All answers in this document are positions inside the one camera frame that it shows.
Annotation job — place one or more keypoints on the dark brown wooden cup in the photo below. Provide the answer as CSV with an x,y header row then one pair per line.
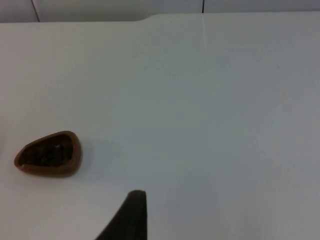
x,y
47,171

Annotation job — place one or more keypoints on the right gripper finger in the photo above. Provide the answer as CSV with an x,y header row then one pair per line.
x,y
130,220

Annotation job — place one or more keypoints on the coffee beans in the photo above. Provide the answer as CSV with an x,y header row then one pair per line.
x,y
47,155

